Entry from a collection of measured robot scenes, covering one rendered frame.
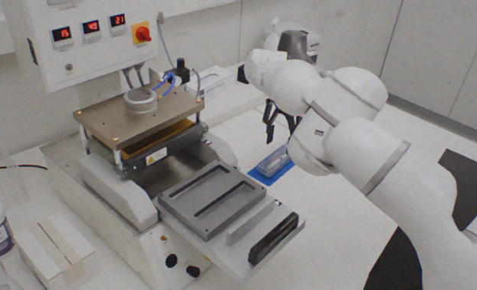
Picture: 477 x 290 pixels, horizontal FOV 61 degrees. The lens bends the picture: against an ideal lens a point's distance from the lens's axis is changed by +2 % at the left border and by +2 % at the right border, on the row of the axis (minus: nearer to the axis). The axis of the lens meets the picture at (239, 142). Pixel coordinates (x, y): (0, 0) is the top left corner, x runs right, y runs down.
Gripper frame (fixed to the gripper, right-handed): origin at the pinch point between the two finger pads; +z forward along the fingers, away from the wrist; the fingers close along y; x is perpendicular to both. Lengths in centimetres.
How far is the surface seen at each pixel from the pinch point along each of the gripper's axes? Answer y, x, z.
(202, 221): 14, -52, -13
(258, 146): -11.0, 3.7, 10.2
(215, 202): 12.9, -46.4, -13.3
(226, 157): 3.1, -31.6, -12.7
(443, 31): -6, 208, 18
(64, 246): -14, -72, 1
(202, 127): -4.5, -33.2, -19.7
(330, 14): -51, 122, -2
